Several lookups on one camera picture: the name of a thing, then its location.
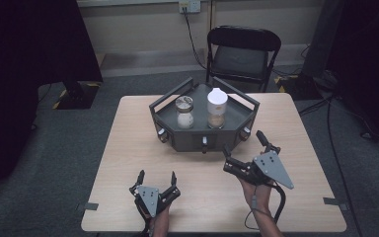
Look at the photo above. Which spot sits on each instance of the black curtain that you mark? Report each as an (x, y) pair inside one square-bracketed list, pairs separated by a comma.
[(365, 65), (23, 82)]

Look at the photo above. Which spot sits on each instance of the black stand base striped tape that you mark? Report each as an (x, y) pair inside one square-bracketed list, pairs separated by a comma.
[(79, 95), (297, 87)]

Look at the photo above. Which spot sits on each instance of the grey upright panel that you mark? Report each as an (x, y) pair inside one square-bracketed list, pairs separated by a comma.
[(322, 36)]

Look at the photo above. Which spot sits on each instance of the glass jar with white lid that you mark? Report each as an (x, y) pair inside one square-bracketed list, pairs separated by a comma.
[(217, 108)]

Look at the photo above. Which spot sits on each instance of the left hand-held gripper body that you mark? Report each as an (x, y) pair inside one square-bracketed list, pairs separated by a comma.
[(149, 197)]

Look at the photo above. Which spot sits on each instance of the white wall socket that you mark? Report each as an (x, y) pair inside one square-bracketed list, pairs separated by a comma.
[(189, 5)]

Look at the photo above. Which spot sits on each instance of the black folding chair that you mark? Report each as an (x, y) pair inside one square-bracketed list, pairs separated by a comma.
[(242, 56)]

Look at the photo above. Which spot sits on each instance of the person's left hand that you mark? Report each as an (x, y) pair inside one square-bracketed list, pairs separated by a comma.
[(160, 219)]

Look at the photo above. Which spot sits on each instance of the dark grey corner rack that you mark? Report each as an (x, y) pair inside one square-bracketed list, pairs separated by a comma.
[(204, 131)]

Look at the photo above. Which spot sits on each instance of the person's right hand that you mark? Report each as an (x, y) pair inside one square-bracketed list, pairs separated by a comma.
[(256, 196)]

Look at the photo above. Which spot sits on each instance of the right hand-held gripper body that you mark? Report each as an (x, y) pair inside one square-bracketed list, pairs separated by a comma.
[(269, 166)]

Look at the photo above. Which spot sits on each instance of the glass jar with silver lid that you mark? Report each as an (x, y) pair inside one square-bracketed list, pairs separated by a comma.
[(184, 113)]

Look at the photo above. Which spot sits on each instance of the grey tape strip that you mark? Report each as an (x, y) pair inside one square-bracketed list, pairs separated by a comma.
[(334, 201), (89, 206)]

